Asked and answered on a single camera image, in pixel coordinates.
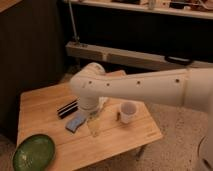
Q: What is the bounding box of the translucent clear gripper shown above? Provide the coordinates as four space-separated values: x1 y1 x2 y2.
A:
87 111 101 137

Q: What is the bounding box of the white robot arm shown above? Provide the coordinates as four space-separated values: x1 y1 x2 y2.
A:
70 63 213 171

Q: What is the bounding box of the blue sponge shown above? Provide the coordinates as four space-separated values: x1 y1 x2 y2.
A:
65 112 86 133

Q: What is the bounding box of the white tube bottle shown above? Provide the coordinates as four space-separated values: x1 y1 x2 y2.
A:
99 97 109 107

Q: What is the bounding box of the black striped box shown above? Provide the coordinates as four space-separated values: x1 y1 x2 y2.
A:
57 100 78 119

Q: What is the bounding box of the wooden folding table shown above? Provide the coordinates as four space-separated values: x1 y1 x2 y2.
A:
16 69 164 171

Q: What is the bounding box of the white mug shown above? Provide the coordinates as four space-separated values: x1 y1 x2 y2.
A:
119 101 137 124

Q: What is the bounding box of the green bowl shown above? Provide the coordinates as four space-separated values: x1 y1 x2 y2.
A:
12 134 55 171

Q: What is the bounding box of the long grey metal beam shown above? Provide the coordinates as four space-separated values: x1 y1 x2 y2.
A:
66 42 213 70

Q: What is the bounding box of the metal stand pole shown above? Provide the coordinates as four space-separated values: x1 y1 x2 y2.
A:
68 0 80 44

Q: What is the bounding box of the white shelf with clutter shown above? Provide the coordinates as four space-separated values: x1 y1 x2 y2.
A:
63 0 213 20

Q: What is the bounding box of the black handle on beam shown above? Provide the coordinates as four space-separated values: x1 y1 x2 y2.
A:
164 56 194 66

